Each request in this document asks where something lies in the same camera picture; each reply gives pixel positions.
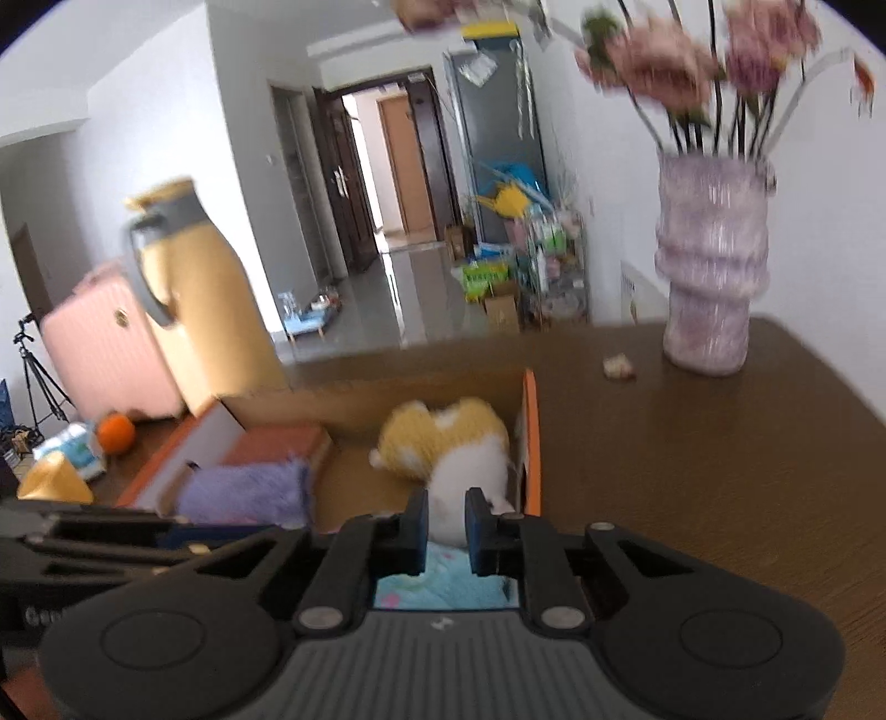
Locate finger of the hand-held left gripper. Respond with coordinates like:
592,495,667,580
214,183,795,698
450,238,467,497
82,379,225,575
0,526,278,579
0,505,181,542

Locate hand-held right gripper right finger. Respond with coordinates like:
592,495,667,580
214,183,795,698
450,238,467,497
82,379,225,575
463,486,697,634

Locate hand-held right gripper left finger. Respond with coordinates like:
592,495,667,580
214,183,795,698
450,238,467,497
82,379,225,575
158,488,430,636

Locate light blue patterned cloth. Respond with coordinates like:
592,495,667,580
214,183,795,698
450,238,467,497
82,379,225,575
374,540,517,611

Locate purple fluffy plush cushion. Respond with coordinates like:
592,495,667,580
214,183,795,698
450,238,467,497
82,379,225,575
176,457,312,527

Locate yellow and white plush toy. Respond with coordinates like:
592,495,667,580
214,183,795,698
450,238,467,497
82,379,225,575
368,398,517,548

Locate orange cardboard box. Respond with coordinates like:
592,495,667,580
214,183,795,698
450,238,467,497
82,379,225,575
114,368,548,548

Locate yellow plastic cup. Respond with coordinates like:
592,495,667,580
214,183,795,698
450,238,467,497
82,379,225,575
17,457,94,504

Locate blue white tissue packet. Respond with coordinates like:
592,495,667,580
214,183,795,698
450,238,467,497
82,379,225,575
33,422,106,480

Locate orange fruit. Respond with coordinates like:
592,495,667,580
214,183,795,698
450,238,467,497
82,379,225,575
97,413,137,454

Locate pink hard-shell suitcase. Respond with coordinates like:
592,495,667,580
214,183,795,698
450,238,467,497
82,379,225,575
40,261,187,423

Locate small brown cardboard box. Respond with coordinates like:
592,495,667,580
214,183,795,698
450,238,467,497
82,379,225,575
483,284,522,335

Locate small blue low stool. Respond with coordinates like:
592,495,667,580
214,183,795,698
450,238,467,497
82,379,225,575
280,291,343,340

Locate green snack packet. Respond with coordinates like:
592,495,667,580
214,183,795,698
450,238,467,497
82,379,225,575
460,261,509,304

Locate yellow and blue toy pile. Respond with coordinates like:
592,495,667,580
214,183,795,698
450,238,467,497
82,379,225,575
477,162,548,223

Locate pale purple ribbed vase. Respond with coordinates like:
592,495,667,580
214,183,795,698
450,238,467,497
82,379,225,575
654,152,772,377

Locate dark open door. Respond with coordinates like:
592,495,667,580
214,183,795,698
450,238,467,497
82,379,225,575
315,86,378,271

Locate brown wooden door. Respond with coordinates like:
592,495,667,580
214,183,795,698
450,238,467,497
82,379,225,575
377,93,430,236

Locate grey refrigerator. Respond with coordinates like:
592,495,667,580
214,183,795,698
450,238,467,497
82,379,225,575
443,38,548,250

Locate pink artificial flowers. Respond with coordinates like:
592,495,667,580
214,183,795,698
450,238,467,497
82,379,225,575
391,0,877,160

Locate black camera tripod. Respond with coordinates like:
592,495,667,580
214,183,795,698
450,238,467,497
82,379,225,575
12,313,74,434

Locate wire rack with clutter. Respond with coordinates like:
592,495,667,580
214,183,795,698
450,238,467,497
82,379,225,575
522,208,589,326

